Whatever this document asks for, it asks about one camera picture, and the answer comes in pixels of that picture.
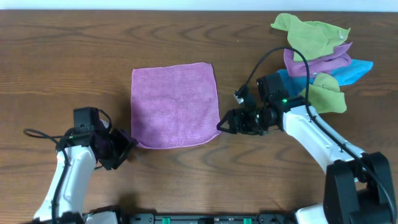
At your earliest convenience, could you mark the purple microfiber cloth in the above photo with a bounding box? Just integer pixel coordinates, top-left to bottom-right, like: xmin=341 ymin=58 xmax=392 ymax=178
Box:
xmin=131 ymin=62 xmax=220 ymax=149

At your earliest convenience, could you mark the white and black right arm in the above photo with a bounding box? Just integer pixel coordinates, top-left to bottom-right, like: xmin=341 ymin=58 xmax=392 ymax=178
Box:
xmin=216 ymin=96 xmax=397 ymax=223

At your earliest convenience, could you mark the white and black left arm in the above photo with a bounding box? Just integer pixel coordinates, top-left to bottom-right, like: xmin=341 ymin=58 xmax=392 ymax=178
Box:
xmin=32 ymin=119 xmax=137 ymax=223

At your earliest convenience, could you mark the blue microfiber cloth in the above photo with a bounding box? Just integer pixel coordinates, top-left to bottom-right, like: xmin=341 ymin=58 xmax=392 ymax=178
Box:
xmin=277 ymin=59 xmax=374 ymax=96

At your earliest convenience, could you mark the green cloth near pile front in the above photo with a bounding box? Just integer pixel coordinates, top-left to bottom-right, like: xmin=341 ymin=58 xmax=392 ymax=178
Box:
xmin=308 ymin=73 xmax=347 ymax=114

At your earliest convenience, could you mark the purple cloth in pile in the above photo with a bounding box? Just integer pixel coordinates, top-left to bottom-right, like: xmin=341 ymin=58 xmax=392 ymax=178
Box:
xmin=284 ymin=42 xmax=353 ymax=77

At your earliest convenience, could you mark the green cloth at pile top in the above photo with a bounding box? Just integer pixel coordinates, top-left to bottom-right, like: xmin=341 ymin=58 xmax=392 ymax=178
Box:
xmin=271 ymin=13 xmax=351 ymax=60

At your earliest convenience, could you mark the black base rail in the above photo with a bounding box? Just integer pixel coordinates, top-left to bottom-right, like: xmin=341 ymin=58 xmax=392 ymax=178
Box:
xmin=121 ymin=212 xmax=297 ymax=224

